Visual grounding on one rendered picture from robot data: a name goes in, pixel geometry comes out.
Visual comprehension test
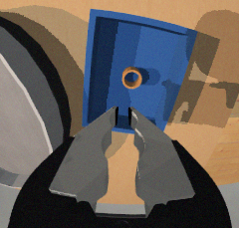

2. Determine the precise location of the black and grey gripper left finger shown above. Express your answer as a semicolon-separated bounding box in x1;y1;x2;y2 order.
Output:
8;106;119;228

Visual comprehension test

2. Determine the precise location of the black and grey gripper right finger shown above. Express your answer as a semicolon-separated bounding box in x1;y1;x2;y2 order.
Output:
128;107;232;228

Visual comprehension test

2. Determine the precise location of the bronze bushing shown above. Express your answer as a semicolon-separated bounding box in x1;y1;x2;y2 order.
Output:
122;67;141;89

